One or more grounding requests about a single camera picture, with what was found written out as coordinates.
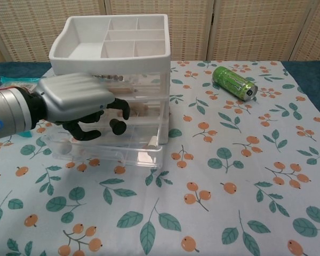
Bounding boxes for floral leaf fruit tablecloth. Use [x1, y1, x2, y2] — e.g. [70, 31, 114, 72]
[0, 60, 320, 256]

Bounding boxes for small white cylinder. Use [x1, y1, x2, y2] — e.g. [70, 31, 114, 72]
[147, 135, 159, 149]

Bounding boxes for clear plastic container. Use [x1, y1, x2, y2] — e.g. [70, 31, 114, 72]
[44, 124, 164, 169]

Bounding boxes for white clear drawer organizer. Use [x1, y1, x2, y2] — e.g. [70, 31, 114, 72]
[49, 14, 172, 145]

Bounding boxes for string of beads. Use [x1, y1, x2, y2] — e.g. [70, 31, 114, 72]
[92, 75, 125, 81]

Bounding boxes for small black knob object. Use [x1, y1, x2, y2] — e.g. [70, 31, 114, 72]
[109, 118, 127, 136]

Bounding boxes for green drink can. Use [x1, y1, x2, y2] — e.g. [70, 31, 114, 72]
[212, 66, 258, 102]

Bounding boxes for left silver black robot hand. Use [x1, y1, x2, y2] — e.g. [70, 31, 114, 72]
[29, 73, 131, 142]

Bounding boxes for woven bamboo folding screen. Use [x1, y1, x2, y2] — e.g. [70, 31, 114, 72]
[0, 0, 320, 65]

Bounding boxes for teal clear snack bag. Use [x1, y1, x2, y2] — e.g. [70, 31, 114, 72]
[0, 76, 43, 139]

